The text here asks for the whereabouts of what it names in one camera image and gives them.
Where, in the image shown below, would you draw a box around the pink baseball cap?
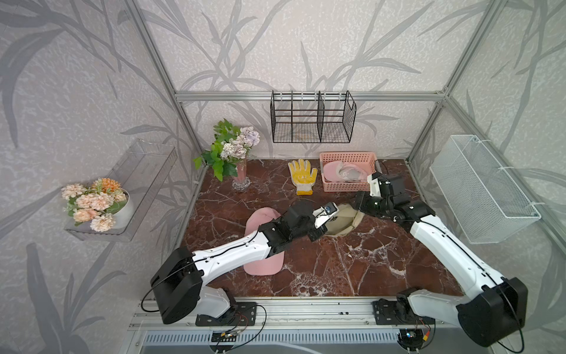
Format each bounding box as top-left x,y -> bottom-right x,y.
323,161 -> 368,183

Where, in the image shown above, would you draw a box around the white mesh wall basket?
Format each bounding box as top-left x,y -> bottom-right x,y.
430,135 -> 541,244

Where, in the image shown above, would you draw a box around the white pot peach flowers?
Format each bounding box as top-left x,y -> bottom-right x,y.
61,178 -> 135,233

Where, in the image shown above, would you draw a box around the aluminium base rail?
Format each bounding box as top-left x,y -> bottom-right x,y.
127,296 -> 465,330

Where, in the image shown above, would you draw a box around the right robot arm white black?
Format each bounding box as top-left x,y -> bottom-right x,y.
354,172 -> 529,348

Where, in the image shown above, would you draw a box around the pink plastic basket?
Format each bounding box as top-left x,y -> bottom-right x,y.
319,151 -> 377,193

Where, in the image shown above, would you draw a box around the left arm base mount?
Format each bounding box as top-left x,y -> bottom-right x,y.
195,287 -> 258,327

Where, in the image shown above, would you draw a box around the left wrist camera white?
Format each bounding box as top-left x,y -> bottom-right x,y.
313,202 -> 339,229

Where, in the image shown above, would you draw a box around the pink flat mat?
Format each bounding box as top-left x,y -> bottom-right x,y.
242,206 -> 286,277

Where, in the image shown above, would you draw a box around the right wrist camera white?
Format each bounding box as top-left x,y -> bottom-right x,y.
367,172 -> 382,198

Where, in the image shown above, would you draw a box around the yellow white work glove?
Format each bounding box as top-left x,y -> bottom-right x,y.
287,159 -> 318,196

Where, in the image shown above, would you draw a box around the pink glass vase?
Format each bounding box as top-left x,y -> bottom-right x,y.
232,159 -> 251,192

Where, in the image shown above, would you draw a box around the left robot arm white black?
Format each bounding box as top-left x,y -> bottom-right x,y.
149,201 -> 338,325

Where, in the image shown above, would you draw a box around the purple white flower bouquet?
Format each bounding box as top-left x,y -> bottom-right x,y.
193,119 -> 261,181

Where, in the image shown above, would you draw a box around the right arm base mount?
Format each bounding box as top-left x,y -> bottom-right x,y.
371,288 -> 436,325

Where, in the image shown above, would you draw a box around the clear acrylic wall shelf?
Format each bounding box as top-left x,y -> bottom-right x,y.
64,139 -> 178,243

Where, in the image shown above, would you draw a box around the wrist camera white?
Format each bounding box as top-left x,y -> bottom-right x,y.
313,202 -> 339,229
367,172 -> 382,198

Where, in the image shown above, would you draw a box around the black wire wall basket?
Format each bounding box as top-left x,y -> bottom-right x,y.
270,91 -> 358,144

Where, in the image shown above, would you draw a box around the beige baseball cap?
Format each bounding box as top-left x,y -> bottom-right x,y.
325,204 -> 365,237

